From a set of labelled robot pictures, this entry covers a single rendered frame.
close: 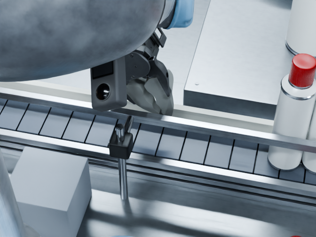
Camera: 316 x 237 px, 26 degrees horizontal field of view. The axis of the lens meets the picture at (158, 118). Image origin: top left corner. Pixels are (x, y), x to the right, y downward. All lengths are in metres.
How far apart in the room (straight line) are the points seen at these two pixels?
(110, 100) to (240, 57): 0.38
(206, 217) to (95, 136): 0.22
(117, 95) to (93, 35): 0.50
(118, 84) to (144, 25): 0.47
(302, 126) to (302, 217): 0.16
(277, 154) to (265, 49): 0.28
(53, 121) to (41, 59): 0.72
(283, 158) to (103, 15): 0.66
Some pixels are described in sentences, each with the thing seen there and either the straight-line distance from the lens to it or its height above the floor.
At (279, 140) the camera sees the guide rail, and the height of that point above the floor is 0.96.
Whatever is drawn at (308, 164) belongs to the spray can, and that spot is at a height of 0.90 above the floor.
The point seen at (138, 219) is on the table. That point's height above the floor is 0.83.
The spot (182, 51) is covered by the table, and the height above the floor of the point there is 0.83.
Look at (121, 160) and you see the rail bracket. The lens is 1.00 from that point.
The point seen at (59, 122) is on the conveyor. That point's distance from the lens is 1.12.
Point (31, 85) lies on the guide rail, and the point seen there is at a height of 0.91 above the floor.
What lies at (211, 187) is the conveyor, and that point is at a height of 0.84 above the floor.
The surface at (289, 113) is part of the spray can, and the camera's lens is 0.97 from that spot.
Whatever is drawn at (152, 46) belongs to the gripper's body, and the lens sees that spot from 1.02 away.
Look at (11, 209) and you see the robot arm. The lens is 0.63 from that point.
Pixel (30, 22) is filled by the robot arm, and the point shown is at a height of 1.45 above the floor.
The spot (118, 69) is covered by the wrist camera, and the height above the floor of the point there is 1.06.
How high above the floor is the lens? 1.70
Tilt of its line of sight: 47 degrees down
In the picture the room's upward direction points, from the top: straight up
